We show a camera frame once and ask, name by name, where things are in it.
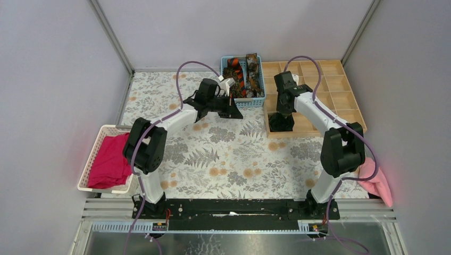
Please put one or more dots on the dark green leaf tie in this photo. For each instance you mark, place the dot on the dark green leaf tie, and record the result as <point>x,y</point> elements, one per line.
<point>281,123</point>

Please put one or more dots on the orange grey floral tie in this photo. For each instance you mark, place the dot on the orange grey floral tie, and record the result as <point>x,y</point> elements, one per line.
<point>253,85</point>

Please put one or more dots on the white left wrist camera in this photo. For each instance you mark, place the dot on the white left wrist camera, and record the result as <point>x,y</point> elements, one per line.
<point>226,83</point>

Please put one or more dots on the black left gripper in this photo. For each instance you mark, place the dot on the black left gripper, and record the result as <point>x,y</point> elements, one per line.
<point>221,107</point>

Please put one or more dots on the red cloth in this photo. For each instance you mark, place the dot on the red cloth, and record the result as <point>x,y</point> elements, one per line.
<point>110,168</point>

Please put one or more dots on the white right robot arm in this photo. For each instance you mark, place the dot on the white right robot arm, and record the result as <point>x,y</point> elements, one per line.
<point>342,148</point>

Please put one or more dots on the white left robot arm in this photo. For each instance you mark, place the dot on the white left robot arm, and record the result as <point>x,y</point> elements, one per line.
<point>145,146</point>

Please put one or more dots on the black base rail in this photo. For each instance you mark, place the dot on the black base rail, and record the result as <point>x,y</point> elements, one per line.
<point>235,214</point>

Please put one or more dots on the light blue plastic basket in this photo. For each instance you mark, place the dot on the light blue plastic basket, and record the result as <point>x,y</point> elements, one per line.
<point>246,102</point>

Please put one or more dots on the wooden compartment tray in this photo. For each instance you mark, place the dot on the wooden compartment tray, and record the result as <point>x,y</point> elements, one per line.
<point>334,91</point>

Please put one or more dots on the pink cloth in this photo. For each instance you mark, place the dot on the pink cloth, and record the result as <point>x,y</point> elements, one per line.
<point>378,185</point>

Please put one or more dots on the white plastic basket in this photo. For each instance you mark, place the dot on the white plastic basket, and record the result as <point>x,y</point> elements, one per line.
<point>131,182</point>

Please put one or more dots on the black gold patterned tie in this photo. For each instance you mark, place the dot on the black gold patterned tie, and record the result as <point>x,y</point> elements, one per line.
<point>226,74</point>

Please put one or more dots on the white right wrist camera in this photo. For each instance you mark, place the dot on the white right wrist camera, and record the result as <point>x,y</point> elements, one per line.
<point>296,79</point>

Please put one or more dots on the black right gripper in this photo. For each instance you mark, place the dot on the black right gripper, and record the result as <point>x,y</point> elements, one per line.
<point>280,109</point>

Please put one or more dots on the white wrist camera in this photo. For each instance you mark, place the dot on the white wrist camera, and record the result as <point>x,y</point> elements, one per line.
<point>296,79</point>
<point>226,83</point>

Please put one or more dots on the orange black striped tie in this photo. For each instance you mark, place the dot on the orange black striped tie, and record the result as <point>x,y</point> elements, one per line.
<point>235,69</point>

